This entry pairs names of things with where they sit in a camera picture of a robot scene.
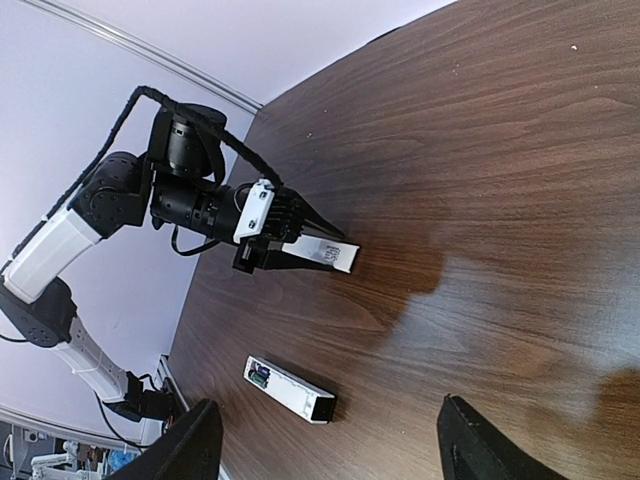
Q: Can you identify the black battery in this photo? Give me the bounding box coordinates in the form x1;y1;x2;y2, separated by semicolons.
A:
249;372;268;389

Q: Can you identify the left camera cable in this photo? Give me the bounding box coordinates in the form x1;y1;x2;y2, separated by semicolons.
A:
9;85;286;261

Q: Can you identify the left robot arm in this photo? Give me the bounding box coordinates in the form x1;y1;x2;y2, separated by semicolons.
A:
1;104;358;421

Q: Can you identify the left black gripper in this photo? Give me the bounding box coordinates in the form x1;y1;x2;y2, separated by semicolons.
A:
232;192;346;274

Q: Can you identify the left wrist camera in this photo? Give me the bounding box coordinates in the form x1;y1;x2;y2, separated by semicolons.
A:
233;179;275;244

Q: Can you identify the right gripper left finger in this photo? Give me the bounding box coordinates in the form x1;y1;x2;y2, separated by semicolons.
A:
108;399;223;480

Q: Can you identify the left aluminium frame post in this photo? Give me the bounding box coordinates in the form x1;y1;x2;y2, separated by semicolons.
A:
23;0;263;115

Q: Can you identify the purple battery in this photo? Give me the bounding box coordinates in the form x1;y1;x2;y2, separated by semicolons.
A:
249;366;270;381

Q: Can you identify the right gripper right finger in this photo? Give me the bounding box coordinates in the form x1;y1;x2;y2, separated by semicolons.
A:
437;395;563;480

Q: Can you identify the white remote control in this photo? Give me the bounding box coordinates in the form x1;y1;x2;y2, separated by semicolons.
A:
243;355;337;425

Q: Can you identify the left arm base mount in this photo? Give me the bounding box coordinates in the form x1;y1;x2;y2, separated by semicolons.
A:
105;371;188;426

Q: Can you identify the white battery cover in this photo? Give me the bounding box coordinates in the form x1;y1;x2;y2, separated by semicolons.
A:
282;234;360;274

